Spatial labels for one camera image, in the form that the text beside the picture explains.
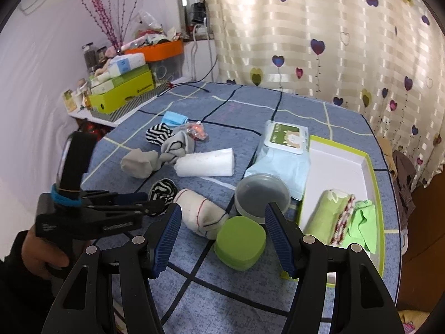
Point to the purple decorative branches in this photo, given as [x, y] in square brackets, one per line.
[112, 18]

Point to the person left hand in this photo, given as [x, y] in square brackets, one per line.
[36, 253]

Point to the small orange item bag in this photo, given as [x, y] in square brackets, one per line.
[196, 130]

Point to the green square lid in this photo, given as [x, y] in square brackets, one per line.
[240, 243]

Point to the green towel patterned trim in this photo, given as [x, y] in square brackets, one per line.
[331, 217]

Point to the black white striped sock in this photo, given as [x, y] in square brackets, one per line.
[158, 134]

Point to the wet wipes pack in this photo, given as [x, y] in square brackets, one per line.
[283, 152]

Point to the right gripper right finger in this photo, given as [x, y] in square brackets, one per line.
[285, 237]

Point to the clear plastic round container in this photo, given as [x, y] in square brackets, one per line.
[254, 192]

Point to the orange plastic bin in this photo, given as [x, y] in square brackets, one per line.
[159, 52]

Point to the cream sock red stripe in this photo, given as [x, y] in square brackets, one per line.
[200, 215]

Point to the yellow green cardboard box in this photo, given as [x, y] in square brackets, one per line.
[119, 96]

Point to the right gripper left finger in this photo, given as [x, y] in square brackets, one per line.
[161, 236]

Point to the white grey sock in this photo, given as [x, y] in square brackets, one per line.
[175, 147]

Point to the wooden wardrobe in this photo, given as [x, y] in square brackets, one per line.
[422, 275]

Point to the brown clothes pile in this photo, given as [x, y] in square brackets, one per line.
[402, 174]

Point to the heart pattern curtain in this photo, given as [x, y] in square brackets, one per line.
[381, 58]

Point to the bright green cloth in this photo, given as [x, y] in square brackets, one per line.
[362, 227]

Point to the green white box tray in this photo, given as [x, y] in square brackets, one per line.
[341, 167]

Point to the blue face mask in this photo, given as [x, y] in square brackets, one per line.
[173, 119]

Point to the blue white tissue pack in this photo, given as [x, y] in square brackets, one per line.
[123, 64]

